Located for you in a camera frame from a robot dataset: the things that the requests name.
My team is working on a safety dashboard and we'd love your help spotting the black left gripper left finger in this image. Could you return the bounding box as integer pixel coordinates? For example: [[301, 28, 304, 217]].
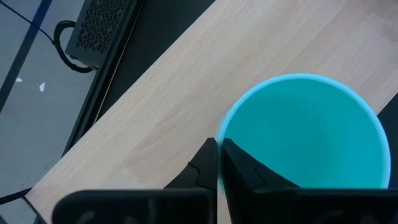
[[52, 137, 218, 224]]

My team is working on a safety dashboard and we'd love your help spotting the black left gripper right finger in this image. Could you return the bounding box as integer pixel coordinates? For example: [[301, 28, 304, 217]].
[[220, 138, 398, 224]]

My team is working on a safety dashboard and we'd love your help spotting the mint green mug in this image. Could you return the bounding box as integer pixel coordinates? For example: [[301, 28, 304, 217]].
[[215, 72, 392, 191]]

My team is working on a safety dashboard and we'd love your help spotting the wooden shelf with black legs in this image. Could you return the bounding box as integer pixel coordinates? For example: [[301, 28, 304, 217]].
[[0, 0, 398, 224]]

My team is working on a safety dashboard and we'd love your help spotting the black perforated computer case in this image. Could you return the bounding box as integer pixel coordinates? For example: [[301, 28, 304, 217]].
[[64, 0, 139, 68]]

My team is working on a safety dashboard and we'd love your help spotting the thick black looped cable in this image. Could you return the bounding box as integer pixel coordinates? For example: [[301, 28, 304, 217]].
[[52, 19, 95, 75]]

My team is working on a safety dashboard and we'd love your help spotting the thin black floor cable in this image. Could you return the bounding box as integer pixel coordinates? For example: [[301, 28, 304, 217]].
[[0, 0, 56, 44]]

